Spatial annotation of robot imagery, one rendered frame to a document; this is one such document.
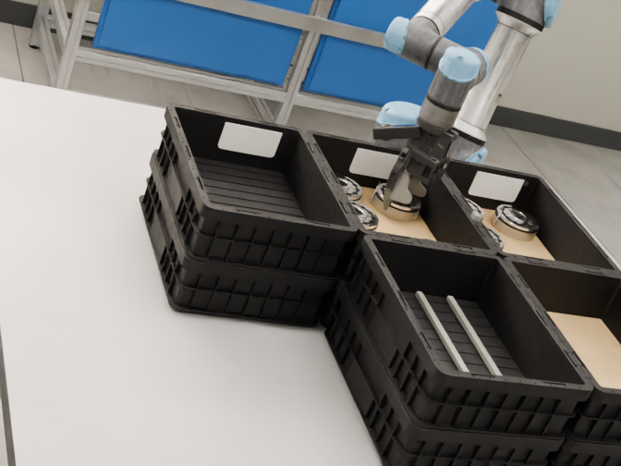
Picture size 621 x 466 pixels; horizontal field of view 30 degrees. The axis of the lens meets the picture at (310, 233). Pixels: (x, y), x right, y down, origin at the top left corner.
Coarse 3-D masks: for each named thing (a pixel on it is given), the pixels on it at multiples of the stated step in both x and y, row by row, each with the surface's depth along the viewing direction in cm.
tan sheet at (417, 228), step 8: (368, 192) 250; (360, 200) 245; (368, 200) 246; (384, 216) 242; (384, 224) 239; (392, 224) 240; (400, 224) 242; (408, 224) 243; (416, 224) 244; (424, 224) 246; (384, 232) 236; (392, 232) 237; (400, 232) 238; (408, 232) 240; (416, 232) 241; (424, 232) 242
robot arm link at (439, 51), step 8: (440, 40) 237; (448, 40) 238; (440, 48) 236; (464, 48) 237; (472, 48) 239; (432, 56) 236; (440, 56) 236; (480, 56) 236; (432, 64) 237; (488, 64) 239; (432, 72) 239; (480, 72) 233; (488, 72) 241; (480, 80) 236
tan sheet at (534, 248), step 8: (488, 216) 261; (488, 224) 257; (504, 240) 252; (512, 240) 254; (536, 240) 258; (504, 248) 249; (512, 248) 251; (520, 248) 252; (528, 248) 253; (536, 248) 255; (544, 248) 256; (536, 256) 251; (544, 256) 253; (552, 256) 254
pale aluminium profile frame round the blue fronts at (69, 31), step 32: (192, 0) 397; (224, 0) 400; (320, 0) 413; (32, 32) 458; (64, 32) 406; (320, 32) 417; (352, 32) 421; (64, 64) 398; (96, 64) 402; (128, 64) 405; (160, 64) 411; (256, 96) 427; (288, 96) 430; (320, 96) 438
